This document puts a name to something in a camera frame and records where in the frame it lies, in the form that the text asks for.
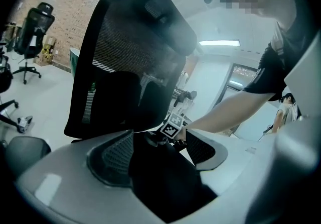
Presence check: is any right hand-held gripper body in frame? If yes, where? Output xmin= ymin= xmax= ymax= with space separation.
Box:
xmin=160 ymin=112 xmax=188 ymax=149

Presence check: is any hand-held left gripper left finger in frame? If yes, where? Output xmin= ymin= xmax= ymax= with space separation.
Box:
xmin=17 ymin=129 xmax=171 ymax=224

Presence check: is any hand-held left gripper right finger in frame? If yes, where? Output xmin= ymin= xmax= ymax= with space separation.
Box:
xmin=186 ymin=129 xmax=264 ymax=196

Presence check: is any black office chair seat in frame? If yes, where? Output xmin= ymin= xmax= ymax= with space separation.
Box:
xmin=129 ymin=132 xmax=218 ymax=221

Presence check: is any person's right forearm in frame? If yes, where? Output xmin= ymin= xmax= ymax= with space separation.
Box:
xmin=186 ymin=89 xmax=276 ymax=135

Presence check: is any idle hand-held gripper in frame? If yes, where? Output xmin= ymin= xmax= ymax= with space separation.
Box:
xmin=17 ymin=115 xmax=34 ymax=134

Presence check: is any black framed window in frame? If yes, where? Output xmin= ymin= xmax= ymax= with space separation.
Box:
xmin=227 ymin=63 xmax=259 ymax=91

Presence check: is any person's black clothing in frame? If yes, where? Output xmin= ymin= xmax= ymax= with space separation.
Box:
xmin=243 ymin=0 xmax=321 ymax=102

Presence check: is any black mesh office chair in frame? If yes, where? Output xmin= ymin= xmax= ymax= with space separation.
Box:
xmin=12 ymin=2 xmax=56 ymax=85
xmin=5 ymin=0 xmax=218 ymax=221
xmin=0 ymin=48 xmax=20 ymax=132

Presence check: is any ceiling panel light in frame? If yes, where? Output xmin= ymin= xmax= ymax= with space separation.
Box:
xmin=198 ymin=40 xmax=241 ymax=48

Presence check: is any green and white tub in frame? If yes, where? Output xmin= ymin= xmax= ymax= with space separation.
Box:
xmin=69 ymin=47 xmax=81 ymax=78

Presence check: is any cardboard box stack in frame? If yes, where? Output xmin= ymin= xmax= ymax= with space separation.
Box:
xmin=35 ymin=36 xmax=57 ymax=66

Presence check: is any white wire rack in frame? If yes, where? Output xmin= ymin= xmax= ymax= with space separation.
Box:
xmin=175 ymin=99 xmax=194 ymax=116

